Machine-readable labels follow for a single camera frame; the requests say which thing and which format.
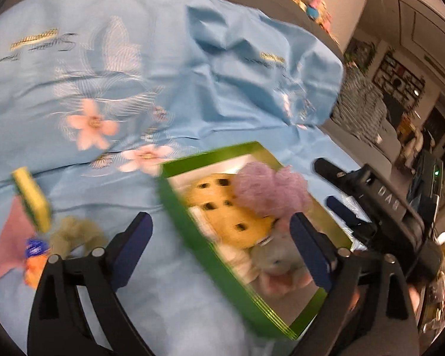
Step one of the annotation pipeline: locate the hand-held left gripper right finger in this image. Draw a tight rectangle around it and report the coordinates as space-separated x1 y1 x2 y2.
289 212 419 356

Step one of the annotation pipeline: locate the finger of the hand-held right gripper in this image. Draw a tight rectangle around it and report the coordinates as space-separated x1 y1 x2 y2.
326 196 375 241
314 158 360 195

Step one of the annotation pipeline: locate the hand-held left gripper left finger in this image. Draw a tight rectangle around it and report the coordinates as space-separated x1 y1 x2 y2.
27 212 153 356

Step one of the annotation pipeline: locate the white plush toy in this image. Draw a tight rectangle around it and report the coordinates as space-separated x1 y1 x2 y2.
222 226 316 299

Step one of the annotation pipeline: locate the purple fluffy pouf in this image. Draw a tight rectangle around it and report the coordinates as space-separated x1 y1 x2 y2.
233 162 314 219

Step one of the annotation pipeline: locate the green box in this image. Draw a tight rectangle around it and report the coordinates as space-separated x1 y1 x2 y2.
156 142 353 341

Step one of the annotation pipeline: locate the round cookie plush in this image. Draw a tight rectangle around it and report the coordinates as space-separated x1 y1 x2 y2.
183 172 277 249

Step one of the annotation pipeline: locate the orange white tissue packet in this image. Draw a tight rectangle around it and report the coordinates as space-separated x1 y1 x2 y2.
24 238 53 289

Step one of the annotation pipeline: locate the black device with green light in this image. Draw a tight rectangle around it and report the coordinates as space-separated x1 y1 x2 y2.
408 152 444 212

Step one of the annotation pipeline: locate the olive green plush toy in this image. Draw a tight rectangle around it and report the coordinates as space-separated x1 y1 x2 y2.
48 216 108 258

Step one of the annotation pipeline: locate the striped cloth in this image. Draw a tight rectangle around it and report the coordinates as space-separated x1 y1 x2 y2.
332 69 390 145

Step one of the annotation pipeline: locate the yellow green sponge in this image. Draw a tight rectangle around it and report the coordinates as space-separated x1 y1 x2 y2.
11 168 53 234

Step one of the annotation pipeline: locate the pink cloth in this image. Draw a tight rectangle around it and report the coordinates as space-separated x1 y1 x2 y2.
0 196 38 287

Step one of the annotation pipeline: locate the green plant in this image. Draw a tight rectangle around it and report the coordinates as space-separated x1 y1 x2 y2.
345 39 379 71

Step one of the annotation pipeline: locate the pile of colourful plush toys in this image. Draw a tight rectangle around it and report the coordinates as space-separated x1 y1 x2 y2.
282 0 338 34

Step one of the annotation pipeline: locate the blue floral bedsheet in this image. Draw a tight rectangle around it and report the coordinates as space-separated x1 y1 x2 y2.
0 0 364 356

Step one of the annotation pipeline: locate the dark wall shelf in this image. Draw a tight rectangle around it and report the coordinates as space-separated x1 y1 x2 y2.
374 54 425 101

